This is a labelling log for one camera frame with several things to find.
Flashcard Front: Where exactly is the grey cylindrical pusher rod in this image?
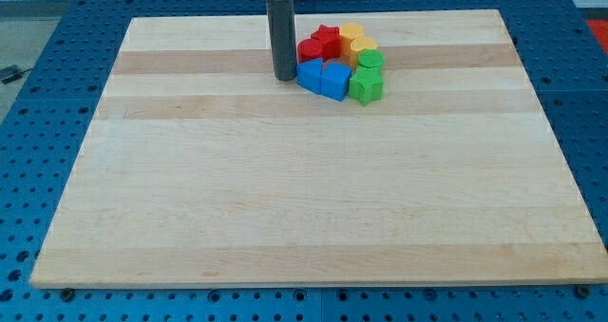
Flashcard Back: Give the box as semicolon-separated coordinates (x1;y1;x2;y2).
267;0;297;82

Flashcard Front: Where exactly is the red star block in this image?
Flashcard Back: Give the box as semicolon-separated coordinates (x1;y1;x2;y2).
311;25;342;61

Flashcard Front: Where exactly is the blue triangle block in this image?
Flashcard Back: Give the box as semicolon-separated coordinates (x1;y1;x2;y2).
296;58;323;94

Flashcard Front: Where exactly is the blue cube block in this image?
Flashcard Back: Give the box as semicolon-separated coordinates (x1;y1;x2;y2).
320;62;352;102

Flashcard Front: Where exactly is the green star block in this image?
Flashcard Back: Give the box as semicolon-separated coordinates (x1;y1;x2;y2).
348;69;384;106

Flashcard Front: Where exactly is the red cylinder block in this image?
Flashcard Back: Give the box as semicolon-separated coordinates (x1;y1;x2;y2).
296;38;323;63

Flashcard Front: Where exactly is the yellow hexagon block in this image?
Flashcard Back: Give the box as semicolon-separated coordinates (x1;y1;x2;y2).
339;22;364;56

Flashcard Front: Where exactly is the yellow half-round block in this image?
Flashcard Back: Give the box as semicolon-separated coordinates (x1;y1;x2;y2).
349;35;378;68

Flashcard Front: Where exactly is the green cylinder block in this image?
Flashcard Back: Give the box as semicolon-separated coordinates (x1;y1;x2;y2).
357;49;385;74

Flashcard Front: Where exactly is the wooden board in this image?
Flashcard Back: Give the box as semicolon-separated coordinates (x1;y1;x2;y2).
30;9;607;290

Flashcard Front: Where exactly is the black cable on floor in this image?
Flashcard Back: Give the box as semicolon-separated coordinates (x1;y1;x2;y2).
0;64;33;85

